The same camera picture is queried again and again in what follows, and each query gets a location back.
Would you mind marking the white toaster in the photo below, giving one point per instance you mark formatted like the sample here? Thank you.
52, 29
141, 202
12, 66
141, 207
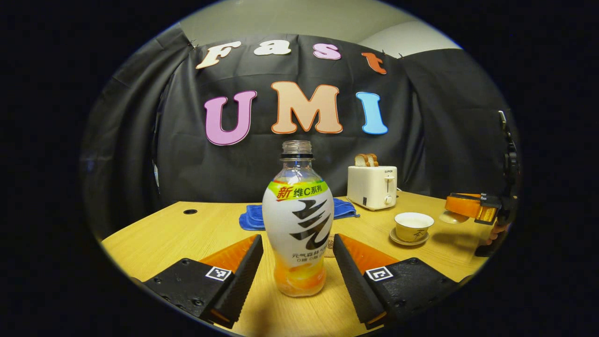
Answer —
372, 187

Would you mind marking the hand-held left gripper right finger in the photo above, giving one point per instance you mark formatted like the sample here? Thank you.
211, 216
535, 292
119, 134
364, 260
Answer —
355, 281

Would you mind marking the black backdrop cloth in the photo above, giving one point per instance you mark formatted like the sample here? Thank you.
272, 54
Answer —
196, 159

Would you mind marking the white ceramic saucer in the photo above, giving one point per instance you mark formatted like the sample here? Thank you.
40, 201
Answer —
398, 241

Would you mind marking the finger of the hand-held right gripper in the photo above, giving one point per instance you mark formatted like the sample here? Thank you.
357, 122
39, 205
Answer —
463, 206
489, 196

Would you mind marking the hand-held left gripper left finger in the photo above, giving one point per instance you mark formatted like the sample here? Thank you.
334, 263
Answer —
243, 276

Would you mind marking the clear water bottle white label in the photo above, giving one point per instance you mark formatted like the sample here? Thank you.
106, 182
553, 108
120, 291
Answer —
295, 224

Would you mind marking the toast slice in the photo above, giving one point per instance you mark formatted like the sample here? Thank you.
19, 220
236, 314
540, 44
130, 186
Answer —
360, 160
373, 160

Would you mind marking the white ceramic teacup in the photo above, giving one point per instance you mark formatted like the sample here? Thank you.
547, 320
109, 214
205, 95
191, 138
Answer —
412, 229

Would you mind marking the blue folded towel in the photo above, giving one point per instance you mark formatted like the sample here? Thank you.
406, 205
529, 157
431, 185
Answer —
252, 217

